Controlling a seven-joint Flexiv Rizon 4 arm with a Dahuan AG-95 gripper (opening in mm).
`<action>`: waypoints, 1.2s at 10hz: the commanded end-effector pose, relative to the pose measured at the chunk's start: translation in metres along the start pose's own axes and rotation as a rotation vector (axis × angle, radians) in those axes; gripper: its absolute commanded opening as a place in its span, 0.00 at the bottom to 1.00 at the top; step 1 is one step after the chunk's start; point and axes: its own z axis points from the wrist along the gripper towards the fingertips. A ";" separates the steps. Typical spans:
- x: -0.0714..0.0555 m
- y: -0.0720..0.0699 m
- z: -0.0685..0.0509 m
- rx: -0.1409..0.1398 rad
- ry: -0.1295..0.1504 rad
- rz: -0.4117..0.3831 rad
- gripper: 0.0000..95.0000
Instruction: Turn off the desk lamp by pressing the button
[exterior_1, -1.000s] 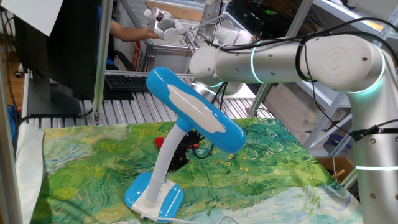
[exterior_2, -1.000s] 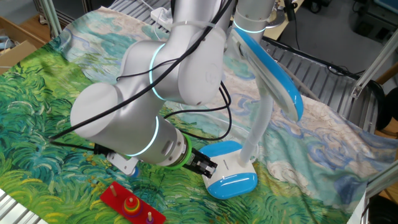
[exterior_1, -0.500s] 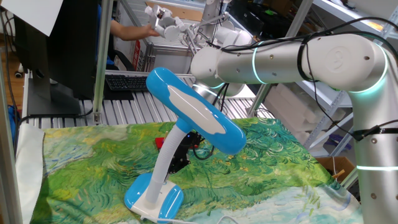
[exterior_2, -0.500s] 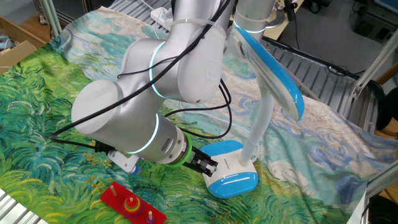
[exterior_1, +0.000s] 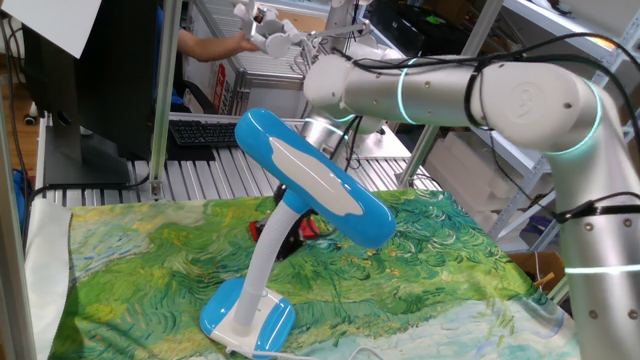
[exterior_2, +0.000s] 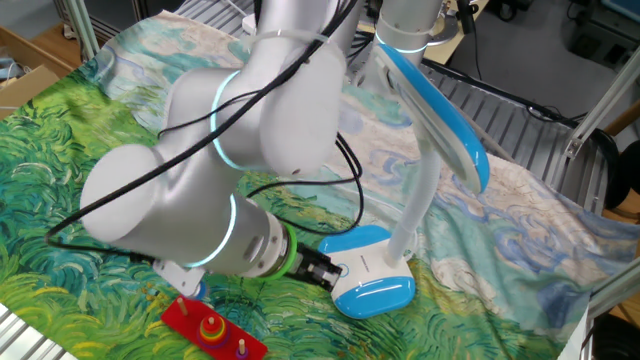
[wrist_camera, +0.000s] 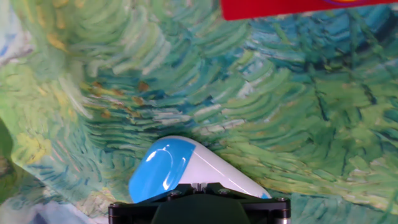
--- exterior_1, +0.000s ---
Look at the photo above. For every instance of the person in blue shirt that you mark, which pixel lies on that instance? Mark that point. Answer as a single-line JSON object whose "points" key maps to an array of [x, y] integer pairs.
{"points": [[176, 99]]}

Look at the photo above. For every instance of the brown cardboard box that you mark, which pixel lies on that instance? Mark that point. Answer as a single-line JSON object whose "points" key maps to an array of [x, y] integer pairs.
{"points": [[522, 265]]}

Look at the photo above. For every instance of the blue cloth bundle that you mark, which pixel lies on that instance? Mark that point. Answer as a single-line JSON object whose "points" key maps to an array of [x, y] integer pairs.
{"points": [[540, 225]]}

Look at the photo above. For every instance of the silver teleoperation linkage arm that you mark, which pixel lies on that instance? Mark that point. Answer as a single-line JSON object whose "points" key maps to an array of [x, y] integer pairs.
{"points": [[340, 15]]}

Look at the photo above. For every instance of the silver metal case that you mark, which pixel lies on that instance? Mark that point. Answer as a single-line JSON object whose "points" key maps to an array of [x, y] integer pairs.
{"points": [[270, 97]]}

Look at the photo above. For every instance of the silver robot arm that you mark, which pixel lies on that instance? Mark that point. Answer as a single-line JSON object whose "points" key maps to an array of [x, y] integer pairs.
{"points": [[450, 92]]}

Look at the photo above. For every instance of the aluminium frame post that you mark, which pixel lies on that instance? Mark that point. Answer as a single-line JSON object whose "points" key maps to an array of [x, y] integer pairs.
{"points": [[559, 290], [165, 100], [12, 250], [417, 160]]}

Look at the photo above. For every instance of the blue and white desk lamp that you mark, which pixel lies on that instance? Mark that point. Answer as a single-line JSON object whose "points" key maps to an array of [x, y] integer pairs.
{"points": [[310, 175]]}

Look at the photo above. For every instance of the bare person forearm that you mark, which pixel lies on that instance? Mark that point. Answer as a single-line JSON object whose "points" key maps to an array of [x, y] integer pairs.
{"points": [[210, 47]]}

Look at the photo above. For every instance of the white foam block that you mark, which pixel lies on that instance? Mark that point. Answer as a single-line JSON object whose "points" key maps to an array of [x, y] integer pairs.
{"points": [[465, 170]]}

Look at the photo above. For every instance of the person hand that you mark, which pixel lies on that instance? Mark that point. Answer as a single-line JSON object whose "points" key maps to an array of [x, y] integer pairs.
{"points": [[248, 45]]}

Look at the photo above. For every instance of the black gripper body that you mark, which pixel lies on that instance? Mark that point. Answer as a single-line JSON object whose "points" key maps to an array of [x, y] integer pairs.
{"points": [[305, 222]]}

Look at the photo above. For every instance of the red peg board toy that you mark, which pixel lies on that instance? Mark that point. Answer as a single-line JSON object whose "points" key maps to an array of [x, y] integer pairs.
{"points": [[256, 231]]}

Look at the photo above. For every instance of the grey metal shelf rack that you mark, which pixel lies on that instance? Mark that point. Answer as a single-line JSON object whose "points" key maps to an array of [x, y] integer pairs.
{"points": [[520, 160]]}

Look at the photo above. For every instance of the painted landscape tablecloth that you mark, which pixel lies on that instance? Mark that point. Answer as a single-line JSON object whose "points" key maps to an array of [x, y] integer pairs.
{"points": [[400, 280]]}

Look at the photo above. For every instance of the black computer monitor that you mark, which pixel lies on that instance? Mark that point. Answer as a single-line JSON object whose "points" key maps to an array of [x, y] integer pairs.
{"points": [[115, 75]]}

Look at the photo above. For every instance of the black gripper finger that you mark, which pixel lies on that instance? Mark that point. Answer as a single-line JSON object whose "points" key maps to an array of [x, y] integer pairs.
{"points": [[296, 245], [281, 250]]}

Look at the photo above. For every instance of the black keyboard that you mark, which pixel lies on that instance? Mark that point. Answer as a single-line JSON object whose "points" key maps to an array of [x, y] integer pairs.
{"points": [[205, 134]]}

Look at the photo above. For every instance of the white paper sheet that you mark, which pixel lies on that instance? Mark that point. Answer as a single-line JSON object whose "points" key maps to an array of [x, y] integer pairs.
{"points": [[50, 20]]}

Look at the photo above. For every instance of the black office chair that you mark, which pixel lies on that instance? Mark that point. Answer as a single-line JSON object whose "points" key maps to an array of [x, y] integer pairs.
{"points": [[202, 102]]}

